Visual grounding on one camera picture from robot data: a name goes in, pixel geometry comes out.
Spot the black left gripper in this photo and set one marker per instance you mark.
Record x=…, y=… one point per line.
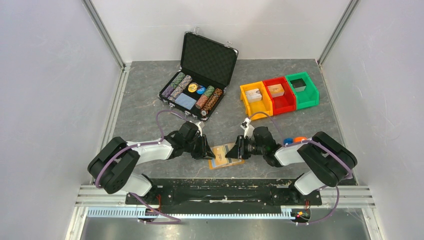
x=205, y=151

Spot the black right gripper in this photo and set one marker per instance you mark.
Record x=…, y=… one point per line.
x=240, y=142

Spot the orange leather card holder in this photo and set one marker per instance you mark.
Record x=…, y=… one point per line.
x=232, y=163

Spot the yellow orange credit card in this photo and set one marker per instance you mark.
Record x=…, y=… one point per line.
x=220, y=152

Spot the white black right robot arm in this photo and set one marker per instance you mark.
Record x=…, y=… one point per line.
x=329, y=162

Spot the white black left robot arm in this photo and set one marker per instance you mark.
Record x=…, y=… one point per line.
x=112, y=168

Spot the card deck in yellow bin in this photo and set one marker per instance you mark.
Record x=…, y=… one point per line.
x=253, y=95

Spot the blue playing card deck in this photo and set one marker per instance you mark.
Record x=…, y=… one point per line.
x=185, y=101

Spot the card deck in red bin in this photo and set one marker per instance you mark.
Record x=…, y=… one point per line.
x=276, y=90

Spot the yellow plastic bin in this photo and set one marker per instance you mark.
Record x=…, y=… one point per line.
x=263, y=106

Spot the blue dealer chip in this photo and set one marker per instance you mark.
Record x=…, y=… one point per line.
x=200, y=90

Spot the blue orange toy truck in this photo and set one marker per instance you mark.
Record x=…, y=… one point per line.
x=288, y=141

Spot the yellow dealer chip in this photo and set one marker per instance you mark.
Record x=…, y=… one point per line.
x=193, y=87

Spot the red plastic bin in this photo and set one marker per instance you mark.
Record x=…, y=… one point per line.
x=285, y=103

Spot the black poker chip case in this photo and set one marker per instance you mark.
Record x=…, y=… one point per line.
x=207, y=63

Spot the green plastic bin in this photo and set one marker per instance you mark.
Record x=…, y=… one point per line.
x=310, y=97

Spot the black box in green bin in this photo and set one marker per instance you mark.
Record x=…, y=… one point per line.
x=298, y=85

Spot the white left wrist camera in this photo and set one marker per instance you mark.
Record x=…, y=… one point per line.
x=200, y=125

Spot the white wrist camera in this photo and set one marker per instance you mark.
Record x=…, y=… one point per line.
x=200, y=125
x=247, y=128

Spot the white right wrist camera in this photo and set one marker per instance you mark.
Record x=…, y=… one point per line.
x=247, y=128

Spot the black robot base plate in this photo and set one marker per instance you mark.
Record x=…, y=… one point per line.
x=226, y=195

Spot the slotted aluminium cable duct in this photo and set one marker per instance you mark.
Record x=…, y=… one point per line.
x=142, y=213

